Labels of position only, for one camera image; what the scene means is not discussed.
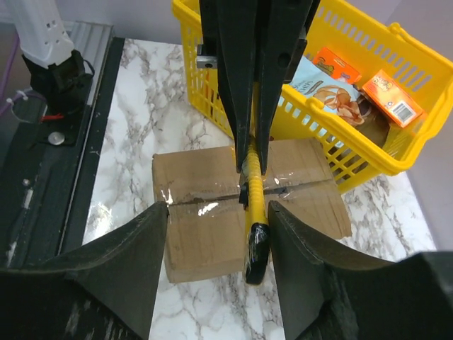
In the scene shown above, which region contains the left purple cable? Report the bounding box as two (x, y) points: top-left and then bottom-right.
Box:
(0, 31), (47, 121)

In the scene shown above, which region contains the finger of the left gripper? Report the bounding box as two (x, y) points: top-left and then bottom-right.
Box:
(199, 1), (258, 171)
(255, 1), (314, 174)

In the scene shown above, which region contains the brown cardboard express box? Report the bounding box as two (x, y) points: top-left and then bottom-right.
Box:
(152, 138), (352, 283)

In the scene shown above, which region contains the orange barcode box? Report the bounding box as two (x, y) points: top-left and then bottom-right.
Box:
(362, 69), (425, 128)

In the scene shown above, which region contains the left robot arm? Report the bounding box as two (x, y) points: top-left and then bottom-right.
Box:
(6, 1), (319, 174)

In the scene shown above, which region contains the yellow utility knife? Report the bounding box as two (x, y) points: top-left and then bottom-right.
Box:
(239, 82), (270, 285)

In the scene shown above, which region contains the light blue chips bag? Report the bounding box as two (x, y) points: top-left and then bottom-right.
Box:
(279, 56), (369, 149)

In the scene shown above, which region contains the orange candy box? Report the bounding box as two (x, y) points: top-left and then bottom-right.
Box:
(312, 47), (362, 84)

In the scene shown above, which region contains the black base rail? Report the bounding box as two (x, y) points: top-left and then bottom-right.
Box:
(1, 38), (125, 268)

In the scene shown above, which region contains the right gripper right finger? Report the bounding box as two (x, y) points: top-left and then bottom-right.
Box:
(268, 201), (452, 339)

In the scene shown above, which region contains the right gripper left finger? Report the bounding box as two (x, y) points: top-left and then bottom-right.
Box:
(1, 202), (168, 339)

